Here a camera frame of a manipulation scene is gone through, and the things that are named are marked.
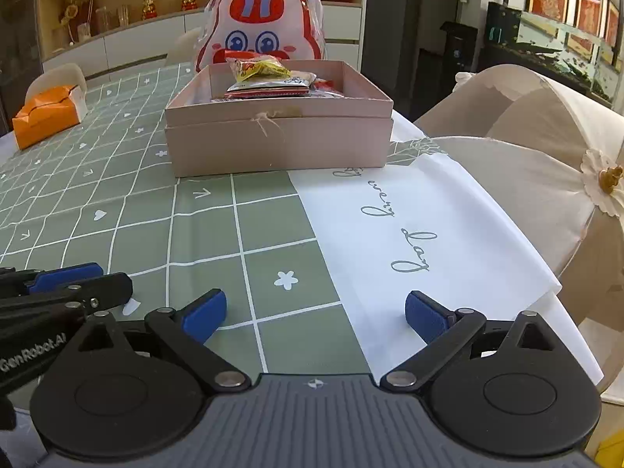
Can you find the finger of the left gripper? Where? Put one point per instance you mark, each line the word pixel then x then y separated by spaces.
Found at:
pixel 31 281
pixel 94 294

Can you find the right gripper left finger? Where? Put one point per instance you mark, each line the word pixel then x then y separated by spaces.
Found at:
pixel 182 335

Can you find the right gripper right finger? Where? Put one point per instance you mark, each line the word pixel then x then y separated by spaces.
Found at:
pixel 447 334

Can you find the rice cracker packet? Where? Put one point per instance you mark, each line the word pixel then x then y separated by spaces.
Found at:
pixel 295 84

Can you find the red cartoon snack packet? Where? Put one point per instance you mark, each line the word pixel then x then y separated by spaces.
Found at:
pixel 263 66

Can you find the green grid tablecloth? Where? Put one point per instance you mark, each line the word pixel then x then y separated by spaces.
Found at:
pixel 315 264

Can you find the orange tissue box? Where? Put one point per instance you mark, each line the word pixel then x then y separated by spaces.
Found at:
pixel 48 113

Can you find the pink cardboard box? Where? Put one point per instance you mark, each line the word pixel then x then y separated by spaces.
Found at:
pixel 207 134

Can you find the beige chair left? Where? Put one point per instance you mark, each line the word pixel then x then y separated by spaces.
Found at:
pixel 65 75

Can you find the beige chair with flower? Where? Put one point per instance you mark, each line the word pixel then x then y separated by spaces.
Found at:
pixel 553 159

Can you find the white sideboard cabinet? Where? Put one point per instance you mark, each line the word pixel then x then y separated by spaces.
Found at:
pixel 151 44

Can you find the beige chair middle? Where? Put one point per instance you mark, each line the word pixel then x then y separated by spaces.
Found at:
pixel 182 49

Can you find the red jerky packet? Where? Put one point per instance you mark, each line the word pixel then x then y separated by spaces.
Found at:
pixel 324 85

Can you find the fish tank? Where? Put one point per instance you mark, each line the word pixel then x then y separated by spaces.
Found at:
pixel 576 42

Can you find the rabbit face snack bag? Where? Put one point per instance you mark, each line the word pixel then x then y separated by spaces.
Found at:
pixel 285 29

